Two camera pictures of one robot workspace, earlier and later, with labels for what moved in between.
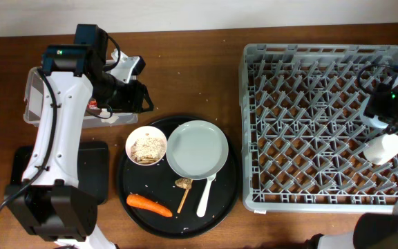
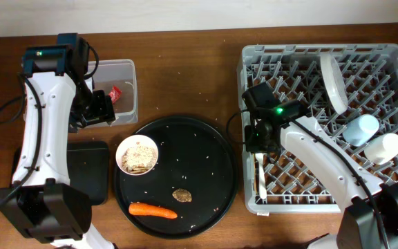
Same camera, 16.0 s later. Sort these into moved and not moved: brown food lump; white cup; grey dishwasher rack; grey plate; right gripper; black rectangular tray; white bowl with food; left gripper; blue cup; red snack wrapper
Moved: right gripper; brown food lump; grey plate; red snack wrapper; left gripper; white bowl with food; blue cup
Not moved: black rectangular tray; white cup; grey dishwasher rack
